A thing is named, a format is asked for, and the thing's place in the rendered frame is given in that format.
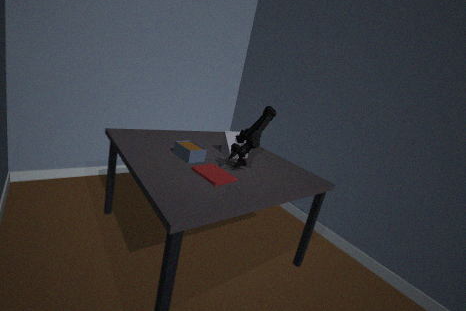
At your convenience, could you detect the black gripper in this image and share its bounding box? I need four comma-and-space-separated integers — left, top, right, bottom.
228, 143, 250, 168

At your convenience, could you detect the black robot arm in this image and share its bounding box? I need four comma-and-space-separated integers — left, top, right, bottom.
236, 106, 276, 150

